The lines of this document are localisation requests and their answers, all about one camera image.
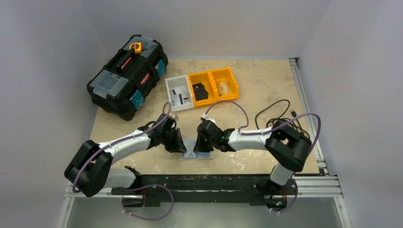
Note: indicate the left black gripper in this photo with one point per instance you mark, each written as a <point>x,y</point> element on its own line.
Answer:
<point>171,138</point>

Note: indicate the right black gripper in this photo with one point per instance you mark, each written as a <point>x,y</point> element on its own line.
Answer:
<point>206,137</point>

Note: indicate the gold credit card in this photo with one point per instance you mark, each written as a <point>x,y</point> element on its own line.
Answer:
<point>223,87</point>

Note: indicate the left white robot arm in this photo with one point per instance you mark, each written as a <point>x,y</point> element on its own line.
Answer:
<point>91,170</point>

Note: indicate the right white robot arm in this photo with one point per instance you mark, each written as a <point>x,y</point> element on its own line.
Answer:
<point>287,145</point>

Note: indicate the black and white cards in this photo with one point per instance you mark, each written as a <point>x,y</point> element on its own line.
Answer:
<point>179,96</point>

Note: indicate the white plastic bin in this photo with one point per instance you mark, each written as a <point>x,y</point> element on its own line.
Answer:
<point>179,81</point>

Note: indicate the middle yellow plastic bin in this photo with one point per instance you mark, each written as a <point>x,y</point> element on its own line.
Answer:
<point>205,78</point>

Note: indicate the yellow plastic bin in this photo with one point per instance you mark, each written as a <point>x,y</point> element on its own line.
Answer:
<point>205,78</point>
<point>224,75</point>

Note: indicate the right yellow plastic bin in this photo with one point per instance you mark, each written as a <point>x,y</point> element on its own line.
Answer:
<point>224,75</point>

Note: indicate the black plastic toolbox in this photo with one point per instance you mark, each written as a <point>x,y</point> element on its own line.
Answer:
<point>123,84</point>

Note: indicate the yellow tape measure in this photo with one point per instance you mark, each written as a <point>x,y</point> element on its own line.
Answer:
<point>136,47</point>

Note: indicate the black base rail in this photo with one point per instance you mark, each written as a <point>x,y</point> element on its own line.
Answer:
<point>252,189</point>

